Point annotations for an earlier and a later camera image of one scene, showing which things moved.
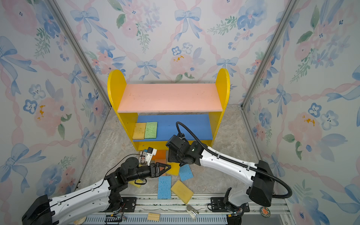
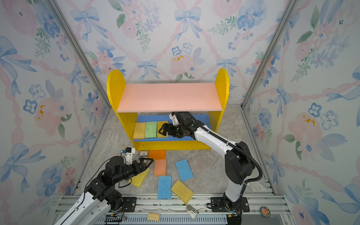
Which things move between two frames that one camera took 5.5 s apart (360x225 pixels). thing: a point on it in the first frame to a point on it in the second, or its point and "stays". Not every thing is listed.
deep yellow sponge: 174,170 to 159,125
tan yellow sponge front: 183,191 stays
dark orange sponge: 160,154 stays
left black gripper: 154,169 to 143,166
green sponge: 151,130 stays
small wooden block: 153,216 stays
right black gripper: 171,157 to 165,127
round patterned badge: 265,212 stays
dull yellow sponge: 139,131 stays
